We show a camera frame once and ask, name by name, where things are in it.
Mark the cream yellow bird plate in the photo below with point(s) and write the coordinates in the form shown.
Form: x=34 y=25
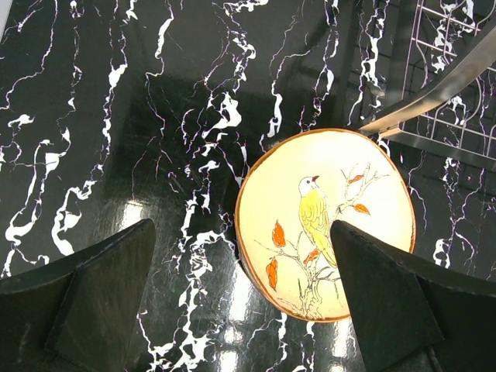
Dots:
x=288 y=202

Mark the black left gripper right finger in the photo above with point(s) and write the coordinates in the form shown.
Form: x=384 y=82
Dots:
x=412 y=315

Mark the stainless steel dish rack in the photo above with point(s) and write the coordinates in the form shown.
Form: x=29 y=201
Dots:
x=440 y=89

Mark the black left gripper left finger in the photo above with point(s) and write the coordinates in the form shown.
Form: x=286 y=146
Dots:
x=77 y=313

